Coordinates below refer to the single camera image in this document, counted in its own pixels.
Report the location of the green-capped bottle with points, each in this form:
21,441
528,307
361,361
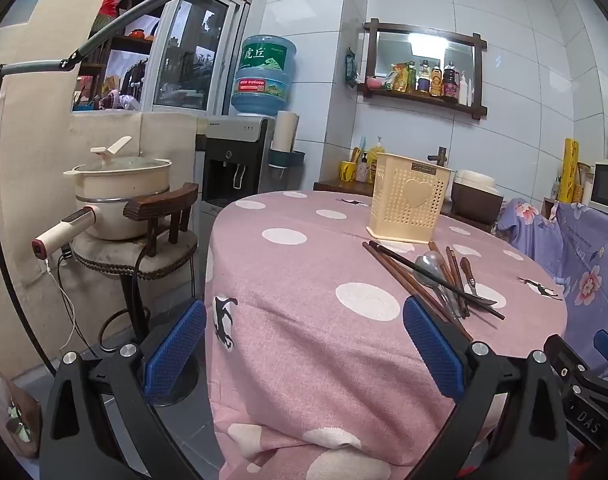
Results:
411,77

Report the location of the metal spoon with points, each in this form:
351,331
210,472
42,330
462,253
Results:
430,264

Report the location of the green hanging pouch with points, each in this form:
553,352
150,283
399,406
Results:
352,66

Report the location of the paper towel roll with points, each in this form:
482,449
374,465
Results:
286,130

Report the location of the yellow soap bottle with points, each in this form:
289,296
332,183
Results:
376,160

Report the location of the cream perforated utensil holder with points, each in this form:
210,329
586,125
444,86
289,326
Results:
408,210

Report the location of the wooden display shelf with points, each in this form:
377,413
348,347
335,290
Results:
134,45

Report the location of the white bottle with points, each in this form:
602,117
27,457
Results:
465,91

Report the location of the black chopstick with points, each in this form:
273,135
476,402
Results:
398,258
463,297

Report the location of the pink bowl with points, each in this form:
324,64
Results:
373,83

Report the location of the amber oil bottle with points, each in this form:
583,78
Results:
436,82

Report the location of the dark sauce bottle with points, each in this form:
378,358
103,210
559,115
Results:
450,85

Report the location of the yellow paper roll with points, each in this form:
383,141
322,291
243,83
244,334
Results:
568,170

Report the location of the blue water bottle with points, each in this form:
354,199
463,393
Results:
261,75

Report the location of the yellow cup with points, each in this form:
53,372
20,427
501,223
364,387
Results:
349,171

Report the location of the water dispenser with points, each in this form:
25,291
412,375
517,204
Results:
234,170

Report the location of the bronze faucet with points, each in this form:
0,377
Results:
439,156

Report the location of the blue wall holder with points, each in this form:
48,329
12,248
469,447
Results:
286,158

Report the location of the grey boom stand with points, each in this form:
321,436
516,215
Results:
134,10

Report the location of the brown wooden chopstick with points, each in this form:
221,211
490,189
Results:
451,262
411,278
458,270
433,250
408,285

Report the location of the wooden sink counter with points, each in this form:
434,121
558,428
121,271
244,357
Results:
341,187

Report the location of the dark wooden chair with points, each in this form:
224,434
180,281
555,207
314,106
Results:
159,205

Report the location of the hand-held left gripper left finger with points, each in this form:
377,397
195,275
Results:
176,350

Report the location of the pink polka-dot tablecloth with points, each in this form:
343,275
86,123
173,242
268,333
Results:
309,340

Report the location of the purple floral cloth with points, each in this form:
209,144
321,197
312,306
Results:
583,260

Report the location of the brown round object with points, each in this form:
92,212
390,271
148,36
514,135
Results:
9,410

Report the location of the cream electric cooking pot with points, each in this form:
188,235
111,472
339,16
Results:
119,185

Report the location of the wooden-framed mirror shelf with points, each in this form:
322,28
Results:
423,42

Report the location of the blue toothbrush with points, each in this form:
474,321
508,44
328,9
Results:
363,147

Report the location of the yellow packet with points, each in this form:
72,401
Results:
399,77

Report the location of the glass window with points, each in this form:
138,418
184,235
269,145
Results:
199,50

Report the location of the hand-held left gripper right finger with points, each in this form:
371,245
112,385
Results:
431,345

